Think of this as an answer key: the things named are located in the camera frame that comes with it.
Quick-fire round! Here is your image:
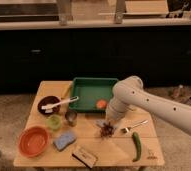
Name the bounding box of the orange fruit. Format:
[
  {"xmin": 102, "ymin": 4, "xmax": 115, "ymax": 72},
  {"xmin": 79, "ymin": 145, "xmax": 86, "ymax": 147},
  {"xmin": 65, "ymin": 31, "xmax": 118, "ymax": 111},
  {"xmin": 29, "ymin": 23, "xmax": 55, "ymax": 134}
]
[{"xmin": 96, "ymin": 99, "xmax": 108, "ymax": 109}]

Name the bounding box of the white brush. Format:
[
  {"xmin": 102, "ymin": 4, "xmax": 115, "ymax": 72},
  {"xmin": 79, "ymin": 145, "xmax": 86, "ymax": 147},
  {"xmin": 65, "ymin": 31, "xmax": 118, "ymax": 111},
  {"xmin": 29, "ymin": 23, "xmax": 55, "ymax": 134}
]
[{"xmin": 41, "ymin": 96, "xmax": 79, "ymax": 110}]

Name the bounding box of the green plastic tray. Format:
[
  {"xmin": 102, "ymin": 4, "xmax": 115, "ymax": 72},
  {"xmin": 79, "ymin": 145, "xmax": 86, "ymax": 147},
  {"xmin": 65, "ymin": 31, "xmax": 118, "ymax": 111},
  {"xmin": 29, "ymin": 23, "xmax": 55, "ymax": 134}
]
[{"xmin": 69, "ymin": 77, "xmax": 118, "ymax": 113}]

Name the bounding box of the dark brown plate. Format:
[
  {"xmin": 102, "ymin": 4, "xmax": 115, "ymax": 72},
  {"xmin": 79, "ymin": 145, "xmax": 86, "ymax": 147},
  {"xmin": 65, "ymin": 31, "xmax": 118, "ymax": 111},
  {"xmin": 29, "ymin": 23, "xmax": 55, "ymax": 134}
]
[{"xmin": 37, "ymin": 96, "xmax": 60, "ymax": 116}]

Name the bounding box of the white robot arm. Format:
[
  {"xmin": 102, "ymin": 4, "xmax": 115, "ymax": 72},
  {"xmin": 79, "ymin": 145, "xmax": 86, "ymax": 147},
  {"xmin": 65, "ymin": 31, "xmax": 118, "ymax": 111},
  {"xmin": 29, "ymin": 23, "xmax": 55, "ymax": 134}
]
[{"xmin": 106, "ymin": 76, "xmax": 191, "ymax": 136}]

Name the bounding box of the grey blue cloth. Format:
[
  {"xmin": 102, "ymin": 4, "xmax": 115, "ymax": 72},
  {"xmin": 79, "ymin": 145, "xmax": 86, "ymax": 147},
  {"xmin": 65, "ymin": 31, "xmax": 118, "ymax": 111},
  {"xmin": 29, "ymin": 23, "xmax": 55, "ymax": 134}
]
[{"xmin": 95, "ymin": 119, "xmax": 119, "ymax": 131}]

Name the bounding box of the small green cup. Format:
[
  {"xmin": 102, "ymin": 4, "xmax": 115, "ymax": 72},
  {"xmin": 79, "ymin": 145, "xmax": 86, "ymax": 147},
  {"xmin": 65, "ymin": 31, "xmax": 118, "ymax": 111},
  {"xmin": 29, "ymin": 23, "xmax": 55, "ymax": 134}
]
[{"xmin": 47, "ymin": 115, "xmax": 61, "ymax": 130}]

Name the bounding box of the blue sponge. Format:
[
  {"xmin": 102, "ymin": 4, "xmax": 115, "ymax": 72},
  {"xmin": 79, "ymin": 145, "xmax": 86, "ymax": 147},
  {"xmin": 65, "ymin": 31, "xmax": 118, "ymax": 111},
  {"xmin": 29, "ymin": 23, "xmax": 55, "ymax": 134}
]
[{"xmin": 53, "ymin": 131, "xmax": 77, "ymax": 151}]

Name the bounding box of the silver metal cup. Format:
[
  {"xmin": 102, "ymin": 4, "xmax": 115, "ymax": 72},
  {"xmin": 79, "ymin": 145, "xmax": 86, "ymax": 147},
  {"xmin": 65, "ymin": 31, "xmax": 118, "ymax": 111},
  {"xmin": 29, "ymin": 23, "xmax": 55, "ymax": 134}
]
[{"xmin": 65, "ymin": 110, "xmax": 77, "ymax": 126}]

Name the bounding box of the wooden eraser block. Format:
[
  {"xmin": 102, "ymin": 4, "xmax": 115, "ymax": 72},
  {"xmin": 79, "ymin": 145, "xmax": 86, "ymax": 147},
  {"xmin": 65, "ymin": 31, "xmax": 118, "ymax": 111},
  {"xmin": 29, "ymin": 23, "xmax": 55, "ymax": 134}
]
[{"xmin": 72, "ymin": 146, "xmax": 98, "ymax": 169}]

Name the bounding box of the green chili pepper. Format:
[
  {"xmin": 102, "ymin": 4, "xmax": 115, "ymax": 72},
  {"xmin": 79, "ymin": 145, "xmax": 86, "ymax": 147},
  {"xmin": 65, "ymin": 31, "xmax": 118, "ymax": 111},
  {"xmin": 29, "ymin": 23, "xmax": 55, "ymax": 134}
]
[{"xmin": 132, "ymin": 132, "xmax": 142, "ymax": 162}]

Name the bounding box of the orange bowl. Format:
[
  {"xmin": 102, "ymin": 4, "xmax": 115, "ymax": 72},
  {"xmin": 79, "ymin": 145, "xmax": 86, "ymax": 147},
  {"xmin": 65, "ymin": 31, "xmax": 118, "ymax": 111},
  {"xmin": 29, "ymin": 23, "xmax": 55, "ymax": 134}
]
[{"xmin": 18, "ymin": 126, "xmax": 49, "ymax": 158}]

